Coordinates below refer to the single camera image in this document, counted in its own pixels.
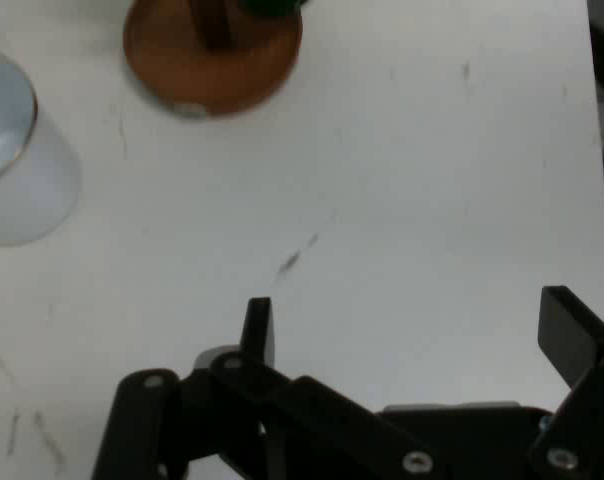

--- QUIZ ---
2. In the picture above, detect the green enamel mug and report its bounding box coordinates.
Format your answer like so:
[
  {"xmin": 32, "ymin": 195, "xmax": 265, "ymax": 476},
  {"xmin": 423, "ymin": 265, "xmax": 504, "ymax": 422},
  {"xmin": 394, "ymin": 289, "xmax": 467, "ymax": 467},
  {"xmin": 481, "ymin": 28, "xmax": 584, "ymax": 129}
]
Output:
[{"xmin": 239, "ymin": 0, "xmax": 309, "ymax": 16}]

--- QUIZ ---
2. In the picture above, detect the brown wooden mug tree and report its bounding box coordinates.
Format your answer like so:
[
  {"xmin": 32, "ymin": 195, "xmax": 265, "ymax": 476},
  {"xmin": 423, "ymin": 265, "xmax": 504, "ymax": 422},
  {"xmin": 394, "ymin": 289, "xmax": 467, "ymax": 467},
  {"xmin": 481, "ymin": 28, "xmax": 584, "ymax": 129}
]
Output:
[{"xmin": 122, "ymin": 0, "xmax": 304, "ymax": 119}]

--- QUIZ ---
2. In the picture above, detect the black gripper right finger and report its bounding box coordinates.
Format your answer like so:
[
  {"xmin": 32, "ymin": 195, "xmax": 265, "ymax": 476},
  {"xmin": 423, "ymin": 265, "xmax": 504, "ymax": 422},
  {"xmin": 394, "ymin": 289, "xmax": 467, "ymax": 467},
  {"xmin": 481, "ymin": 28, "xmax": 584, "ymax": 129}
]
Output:
[{"xmin": 529, "ymin": 284, "xmax": 604, "ymax": 480}]

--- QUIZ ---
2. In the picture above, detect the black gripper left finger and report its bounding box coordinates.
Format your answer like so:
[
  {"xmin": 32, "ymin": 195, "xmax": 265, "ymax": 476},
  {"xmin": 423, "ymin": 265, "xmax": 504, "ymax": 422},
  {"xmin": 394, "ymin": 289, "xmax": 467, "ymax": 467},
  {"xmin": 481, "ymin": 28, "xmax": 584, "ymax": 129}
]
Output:
[{"xmin": 91, "ymin": 297, "xmax": 448, "ymax": 480}]

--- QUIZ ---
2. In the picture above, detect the white enamel mug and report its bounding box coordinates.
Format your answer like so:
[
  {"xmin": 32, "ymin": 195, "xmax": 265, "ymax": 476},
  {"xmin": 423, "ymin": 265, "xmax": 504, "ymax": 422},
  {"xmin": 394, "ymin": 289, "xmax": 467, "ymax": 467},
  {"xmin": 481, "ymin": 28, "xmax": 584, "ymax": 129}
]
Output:
[{"xmin": 0, "ymin": 42, "xmax": 81, "ymax": 247}]

